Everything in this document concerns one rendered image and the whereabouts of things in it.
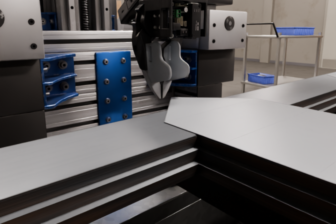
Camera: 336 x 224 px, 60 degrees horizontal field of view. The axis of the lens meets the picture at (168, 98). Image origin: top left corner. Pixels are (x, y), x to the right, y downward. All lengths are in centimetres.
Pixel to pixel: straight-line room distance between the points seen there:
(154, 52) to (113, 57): 24
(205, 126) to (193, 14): 18
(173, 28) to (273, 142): 21
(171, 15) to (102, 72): 31
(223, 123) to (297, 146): 8
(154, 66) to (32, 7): 20
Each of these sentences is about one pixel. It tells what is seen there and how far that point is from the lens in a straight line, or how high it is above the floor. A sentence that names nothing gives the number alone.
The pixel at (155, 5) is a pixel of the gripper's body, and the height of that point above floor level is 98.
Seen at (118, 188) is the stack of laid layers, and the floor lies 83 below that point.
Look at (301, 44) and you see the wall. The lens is 915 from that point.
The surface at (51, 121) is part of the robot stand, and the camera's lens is 65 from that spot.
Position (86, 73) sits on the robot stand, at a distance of 65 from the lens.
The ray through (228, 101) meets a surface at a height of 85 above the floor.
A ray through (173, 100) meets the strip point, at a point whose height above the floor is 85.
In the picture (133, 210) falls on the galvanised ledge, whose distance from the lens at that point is 48.
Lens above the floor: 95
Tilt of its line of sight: 13 degrees down
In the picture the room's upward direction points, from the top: straight up
